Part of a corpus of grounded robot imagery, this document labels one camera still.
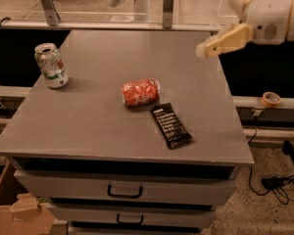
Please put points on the black rxbar chocolate bar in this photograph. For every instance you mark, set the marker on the black rxbar chocolate bar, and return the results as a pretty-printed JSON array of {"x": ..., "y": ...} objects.
[{"x": 171, "y": 127}]

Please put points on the drawer black handle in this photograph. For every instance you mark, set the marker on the drawer black handle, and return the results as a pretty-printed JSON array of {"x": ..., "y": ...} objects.
[
  {"x": 124, "y": 193},
  {"x": 129, "y": 219}
]

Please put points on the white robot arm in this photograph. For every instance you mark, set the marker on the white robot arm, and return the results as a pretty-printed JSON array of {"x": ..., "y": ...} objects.
[{"x": 263, "y": 22}]

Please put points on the black power adapter with cable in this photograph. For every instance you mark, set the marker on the black power adapter with cable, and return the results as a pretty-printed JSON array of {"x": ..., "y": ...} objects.
[{"x": 275, "y": 185}]

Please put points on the cardboard box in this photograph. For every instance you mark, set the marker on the cardboard box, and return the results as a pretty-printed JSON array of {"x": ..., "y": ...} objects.
[{"x": 20, "y": 212}]

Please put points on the red coke can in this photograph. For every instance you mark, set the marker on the red coke can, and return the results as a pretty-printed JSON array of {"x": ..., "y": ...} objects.
[{"x": 140, "y": 92}]

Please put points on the top drawer black handle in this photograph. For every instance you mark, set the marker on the top drawer black handle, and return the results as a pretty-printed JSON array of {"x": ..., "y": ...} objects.
[{"x": 124, "y": 193}]

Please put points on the middle metal bracket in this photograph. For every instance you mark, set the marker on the middle metal bracket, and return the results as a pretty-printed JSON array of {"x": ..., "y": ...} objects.
[{"x": 167, "y": 13}]

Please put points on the grey drawer cabinet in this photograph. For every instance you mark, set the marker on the grey drawer cabinet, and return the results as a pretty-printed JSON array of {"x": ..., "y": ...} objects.
[{"x": 69, "y": 144}]

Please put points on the black bar on floor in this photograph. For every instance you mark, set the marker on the black bar on floor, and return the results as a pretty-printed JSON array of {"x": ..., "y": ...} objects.
[{"x": 288, "y": 149}]

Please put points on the white green soda can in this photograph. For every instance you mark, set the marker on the white green soda can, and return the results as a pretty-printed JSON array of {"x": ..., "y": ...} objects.
[{"x": 50, "y": 64}]

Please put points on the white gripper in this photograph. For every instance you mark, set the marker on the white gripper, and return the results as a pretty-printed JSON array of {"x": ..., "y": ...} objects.
[{"x": 269, "y": 16}]

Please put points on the left metal bracket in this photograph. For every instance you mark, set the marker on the left metal bracket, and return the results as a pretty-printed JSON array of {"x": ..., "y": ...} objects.
[{"x": 51, "y": 15}]

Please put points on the roll of tan tape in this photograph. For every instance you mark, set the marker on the roll of tan tape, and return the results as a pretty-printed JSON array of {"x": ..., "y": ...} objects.
[{"x": 270, "y": 100}]

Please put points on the metal bracket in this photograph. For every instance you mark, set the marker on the metal bracket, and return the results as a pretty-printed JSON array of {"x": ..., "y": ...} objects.
[
  {"x": 51, "y": 15},
  {"x": 167, "y": 13}
]

